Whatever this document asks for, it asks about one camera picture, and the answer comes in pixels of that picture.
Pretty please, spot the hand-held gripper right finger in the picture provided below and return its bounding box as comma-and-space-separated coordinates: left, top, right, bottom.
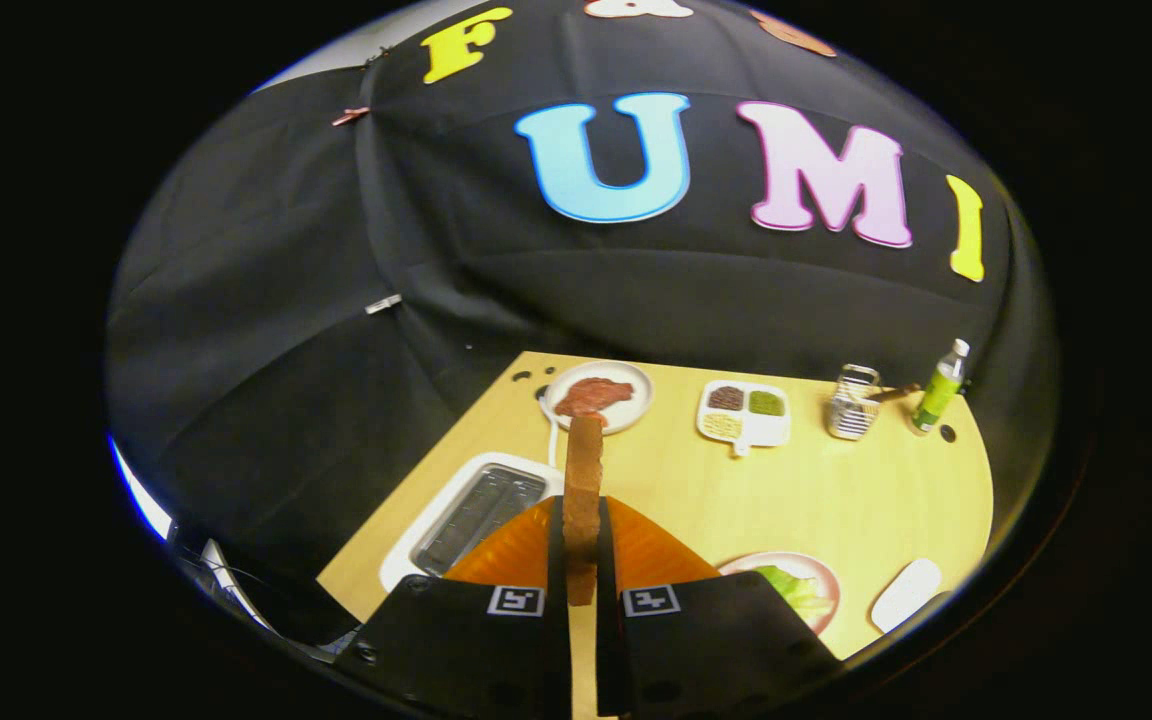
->
593, 497, 842, 719

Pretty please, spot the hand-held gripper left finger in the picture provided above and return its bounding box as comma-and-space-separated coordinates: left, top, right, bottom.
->
336, 495, 574, 720

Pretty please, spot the thick bread slice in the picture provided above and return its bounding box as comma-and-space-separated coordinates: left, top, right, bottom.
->
562, 415, 605, 608

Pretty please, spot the green lettuce leaf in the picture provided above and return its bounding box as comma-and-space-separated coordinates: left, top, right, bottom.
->
751, 565, 834, 626

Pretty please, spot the white toaster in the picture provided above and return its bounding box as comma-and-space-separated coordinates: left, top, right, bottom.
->
379, 452, 565, 593

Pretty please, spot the red-brown meat slice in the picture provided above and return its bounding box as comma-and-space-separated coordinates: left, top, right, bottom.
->
554, 377, 635, 421

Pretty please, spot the grey oval plate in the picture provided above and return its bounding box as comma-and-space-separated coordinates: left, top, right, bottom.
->
540, 360, 655, 436

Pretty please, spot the white divided dish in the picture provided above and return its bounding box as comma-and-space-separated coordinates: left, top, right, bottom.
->
696, 379, 793, 457

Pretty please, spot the pink round plate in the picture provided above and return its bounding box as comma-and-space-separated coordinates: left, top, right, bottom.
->
718, 551, 842, 636

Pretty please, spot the black backdrop cloth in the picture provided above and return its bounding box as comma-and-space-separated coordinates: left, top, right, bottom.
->
104, 0, 1057, 651

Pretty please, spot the small white plate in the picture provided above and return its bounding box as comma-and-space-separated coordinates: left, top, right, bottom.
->
870, 558, 944, 634

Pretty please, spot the green label plastic bottle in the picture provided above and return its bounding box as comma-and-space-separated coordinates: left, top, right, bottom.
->
908, 338, 972, 436

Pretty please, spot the metal wire utensil holder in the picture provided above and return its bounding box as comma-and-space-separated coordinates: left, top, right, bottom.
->
825, 364, 882, 442

